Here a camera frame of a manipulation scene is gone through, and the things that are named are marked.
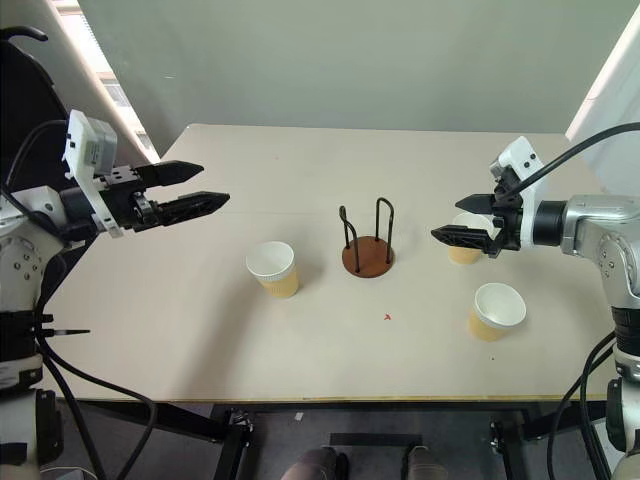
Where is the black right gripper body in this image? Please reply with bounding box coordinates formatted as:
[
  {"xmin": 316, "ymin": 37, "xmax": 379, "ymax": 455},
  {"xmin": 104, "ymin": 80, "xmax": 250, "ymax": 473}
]
[{"xmin": 486, "ymin": 168, "xmax": 525, "ymax": 258}]

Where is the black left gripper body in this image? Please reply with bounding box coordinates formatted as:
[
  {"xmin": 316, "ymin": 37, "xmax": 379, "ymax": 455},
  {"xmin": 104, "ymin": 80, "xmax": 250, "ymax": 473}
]
[{"xmin": 93, "ymin": 165, "xmax": 154, "ymax": 233}]

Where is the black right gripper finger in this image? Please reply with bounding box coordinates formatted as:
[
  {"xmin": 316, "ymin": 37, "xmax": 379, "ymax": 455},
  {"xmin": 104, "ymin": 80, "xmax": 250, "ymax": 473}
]
[
  {"xmin": 430, "ymin": 225, "xmax": 497, "ymax": 251},
  {"xmin": 454, "ymin": 194, "xmax": 497, "ymax": 217}
]

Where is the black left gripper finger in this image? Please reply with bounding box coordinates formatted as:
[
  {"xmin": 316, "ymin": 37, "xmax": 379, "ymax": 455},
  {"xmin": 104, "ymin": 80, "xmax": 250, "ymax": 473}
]
[
  {"xmin": 136, "ymin": 159, "xmax": 205, "ymax": 189},
  {"xmin": 149, "ymin": 191, "xmax": 232, "ymax": 226}
]

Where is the yellow white paper cup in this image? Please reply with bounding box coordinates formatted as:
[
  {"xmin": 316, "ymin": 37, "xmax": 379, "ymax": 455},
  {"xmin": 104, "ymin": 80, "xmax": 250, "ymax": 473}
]
[
  {"xmin": 467, "ymin": 282, "xmax": 528, "ymax": 344},
  {"xmin": 447, "ymin": 212, "xmax": 497, "ymax": 267},
  {"xmin": 245, "ymin": 241, "xmax": 300, "ymax": 301}
]

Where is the black chair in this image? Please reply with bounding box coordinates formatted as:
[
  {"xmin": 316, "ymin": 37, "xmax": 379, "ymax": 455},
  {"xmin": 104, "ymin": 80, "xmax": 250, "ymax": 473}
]
[{"xmin": 0, "ymin": 27, "xmax": 70, "ymax": 201}]

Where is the white board panel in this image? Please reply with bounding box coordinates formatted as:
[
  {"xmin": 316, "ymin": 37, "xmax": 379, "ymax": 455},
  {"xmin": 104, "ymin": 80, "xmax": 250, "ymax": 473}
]
[{"xmin": 564, "ymin": 0, "xmax": 640, "ymax": 197}]

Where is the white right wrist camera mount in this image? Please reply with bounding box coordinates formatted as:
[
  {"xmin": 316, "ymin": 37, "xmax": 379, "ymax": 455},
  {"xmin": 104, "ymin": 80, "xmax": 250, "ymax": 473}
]
[{"xmin": 488, "ymin": 135, "xmax": 547, "ymax": 250}]

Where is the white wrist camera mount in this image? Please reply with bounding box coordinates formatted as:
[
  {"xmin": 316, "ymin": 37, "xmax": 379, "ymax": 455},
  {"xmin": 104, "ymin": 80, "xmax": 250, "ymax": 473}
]
[
  {"xmin": 61, "ymin": 109, "xmax": 122, "ymax": 239},
  {"xmin": 488, "ymin": 135, "xmax": 547, "ymax": 250}
]

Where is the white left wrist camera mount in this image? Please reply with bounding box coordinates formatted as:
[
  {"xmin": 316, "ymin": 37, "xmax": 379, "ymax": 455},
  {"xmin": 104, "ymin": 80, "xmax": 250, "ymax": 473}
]
[{"xmin": 61, "ymin": 109, "xmax": 122, "ymax": 239}]

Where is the brown cup holder stand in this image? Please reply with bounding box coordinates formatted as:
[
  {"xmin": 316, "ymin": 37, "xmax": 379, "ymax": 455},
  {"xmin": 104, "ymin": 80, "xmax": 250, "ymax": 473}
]
[{"xmin": 338, "ymin": 197, "xmax": 397, "ymax": 279}]

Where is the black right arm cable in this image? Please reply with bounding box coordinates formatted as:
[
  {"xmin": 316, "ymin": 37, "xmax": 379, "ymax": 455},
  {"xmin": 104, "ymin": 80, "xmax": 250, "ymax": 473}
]
[{"xmin": 509, "ymin": 121, "xmax": 640, "ymax": 194}]

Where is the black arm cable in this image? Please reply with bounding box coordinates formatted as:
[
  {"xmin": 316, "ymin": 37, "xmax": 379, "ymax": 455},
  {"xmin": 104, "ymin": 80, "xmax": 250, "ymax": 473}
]
[
  {"xmin": 509, "ymin": 121, "xmax": 640, "ymax": 194},
  {"xmin": 0, "ymin": 118, "xmax": 159, "ymax": 480}
]

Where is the black cable tie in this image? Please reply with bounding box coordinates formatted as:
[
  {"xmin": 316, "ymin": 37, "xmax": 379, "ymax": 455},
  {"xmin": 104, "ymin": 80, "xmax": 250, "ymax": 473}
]
[{"xmin": 35, "ymin": 326, "xmax": 92, "ymax": 337}]

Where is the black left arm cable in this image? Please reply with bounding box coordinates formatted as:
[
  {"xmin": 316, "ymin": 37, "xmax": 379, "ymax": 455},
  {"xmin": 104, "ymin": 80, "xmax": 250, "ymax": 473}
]
[{"xmin": 0, "ymin": 118, "xmax": 159, "ymax": 480}]

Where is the black table frame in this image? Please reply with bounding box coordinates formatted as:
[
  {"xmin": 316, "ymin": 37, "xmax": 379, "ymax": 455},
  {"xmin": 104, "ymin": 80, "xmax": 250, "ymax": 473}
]
[{"xmin": 74, "ymin": 398, "xmax": 617, "ymax": 480}]

